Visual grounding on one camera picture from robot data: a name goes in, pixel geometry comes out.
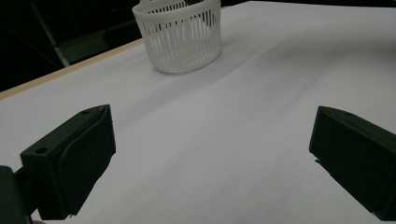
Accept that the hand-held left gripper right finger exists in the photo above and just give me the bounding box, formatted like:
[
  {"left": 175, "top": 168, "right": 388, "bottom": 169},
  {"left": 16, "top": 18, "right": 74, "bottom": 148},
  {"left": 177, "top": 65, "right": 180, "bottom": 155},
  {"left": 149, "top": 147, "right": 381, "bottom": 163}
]
[{"left": 308, "top": 105, "right": 396, "bottom": 222}]

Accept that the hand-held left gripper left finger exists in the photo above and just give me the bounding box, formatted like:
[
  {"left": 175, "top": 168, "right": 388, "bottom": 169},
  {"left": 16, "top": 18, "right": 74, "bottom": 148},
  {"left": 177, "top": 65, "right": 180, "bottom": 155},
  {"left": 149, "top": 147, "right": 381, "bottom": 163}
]
[{"left": 20, "top": 104, "right": 117, "bottom": 221}]

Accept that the white slotted plastic basket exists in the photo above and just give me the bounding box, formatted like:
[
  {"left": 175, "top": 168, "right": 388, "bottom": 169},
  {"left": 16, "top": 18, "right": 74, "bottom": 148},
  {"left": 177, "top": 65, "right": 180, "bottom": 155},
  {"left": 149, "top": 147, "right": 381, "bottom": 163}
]
[{"left": 131, "top": 0, "right": 223, "bottom": 75}]

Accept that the wooden table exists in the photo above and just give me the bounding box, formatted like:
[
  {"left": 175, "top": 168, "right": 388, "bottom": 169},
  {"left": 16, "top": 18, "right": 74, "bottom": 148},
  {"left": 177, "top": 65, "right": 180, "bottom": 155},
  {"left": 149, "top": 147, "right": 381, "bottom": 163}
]
[{"left": 0, "top": 37, "right": 146, "bottom": 101}]

